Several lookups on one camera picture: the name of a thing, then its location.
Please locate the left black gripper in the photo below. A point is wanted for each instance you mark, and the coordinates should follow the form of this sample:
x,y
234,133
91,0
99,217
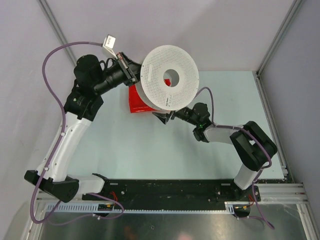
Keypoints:
x,y
124,63

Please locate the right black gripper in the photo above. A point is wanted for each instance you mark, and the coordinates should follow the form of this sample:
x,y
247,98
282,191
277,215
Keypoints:
x,y
164,116

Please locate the white plastic spool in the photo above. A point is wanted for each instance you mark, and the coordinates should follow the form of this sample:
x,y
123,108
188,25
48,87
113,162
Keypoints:
x,y
169,79

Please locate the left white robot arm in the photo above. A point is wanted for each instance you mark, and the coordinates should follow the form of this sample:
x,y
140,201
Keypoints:
x,y
93,78

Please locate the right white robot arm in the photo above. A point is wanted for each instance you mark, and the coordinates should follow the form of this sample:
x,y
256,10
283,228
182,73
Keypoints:
x,y
253,146

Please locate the red two-compartment bin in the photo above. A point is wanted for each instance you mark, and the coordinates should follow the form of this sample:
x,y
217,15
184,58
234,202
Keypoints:
x,y
136,97

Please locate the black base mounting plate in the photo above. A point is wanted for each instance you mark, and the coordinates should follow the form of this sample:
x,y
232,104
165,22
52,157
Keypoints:
x,y
196,194

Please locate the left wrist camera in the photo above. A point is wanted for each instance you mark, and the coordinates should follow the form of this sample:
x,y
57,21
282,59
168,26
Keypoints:
x,y
108,45

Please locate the grey slotted cable duct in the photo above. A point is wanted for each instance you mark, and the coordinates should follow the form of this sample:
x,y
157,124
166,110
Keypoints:
x,y
106,208

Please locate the left aluminium frame post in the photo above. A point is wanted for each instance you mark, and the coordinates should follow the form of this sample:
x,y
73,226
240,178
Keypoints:
x,y
57,30

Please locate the aluminium frame post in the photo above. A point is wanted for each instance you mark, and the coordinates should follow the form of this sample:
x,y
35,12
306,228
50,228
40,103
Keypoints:
x,y
57,30
284,27

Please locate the right aluminium frame post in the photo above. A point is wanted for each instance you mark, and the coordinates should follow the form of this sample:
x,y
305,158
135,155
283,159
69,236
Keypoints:
x,y
284,27

